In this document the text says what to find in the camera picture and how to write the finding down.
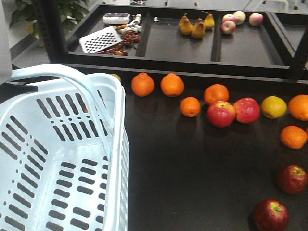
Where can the pink red apple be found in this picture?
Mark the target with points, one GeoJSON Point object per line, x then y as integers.
{"type": "Point", "coordinates": [247, 110]}

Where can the brown pear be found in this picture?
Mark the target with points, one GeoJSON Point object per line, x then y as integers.
{"type": "Point", "coordinates": [199, 28]}

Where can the white perforated grater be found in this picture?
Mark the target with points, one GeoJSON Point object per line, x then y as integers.
{"type": "Point", "coordinates": [100, 40]}

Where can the dark red apple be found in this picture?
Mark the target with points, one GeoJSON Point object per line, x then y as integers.
{"type": "Point", "coordinates": [292, 179]}
{"type": "Point", "coordinates": [271, 215]}

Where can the green potted plant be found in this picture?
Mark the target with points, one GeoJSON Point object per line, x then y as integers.
{"type": "Point", "coordinates": [66, 13]}

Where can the light blue plastic basket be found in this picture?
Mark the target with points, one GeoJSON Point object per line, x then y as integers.
{"type": "Point", "coordinates": [64, 151]}

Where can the red apple middle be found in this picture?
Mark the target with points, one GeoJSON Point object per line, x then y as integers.
{"type": "Point", "coordinates": [221, 114]}

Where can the orange fruit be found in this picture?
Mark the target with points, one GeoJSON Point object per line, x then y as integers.
{"type": "Point", "coordinates": [142, 84]}
{"type": "Point", "coordinates": [172, 85]}

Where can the dark red apple front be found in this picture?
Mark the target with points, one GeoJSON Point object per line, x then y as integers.
{"type": "Point", "coordinates": [271, 215]}

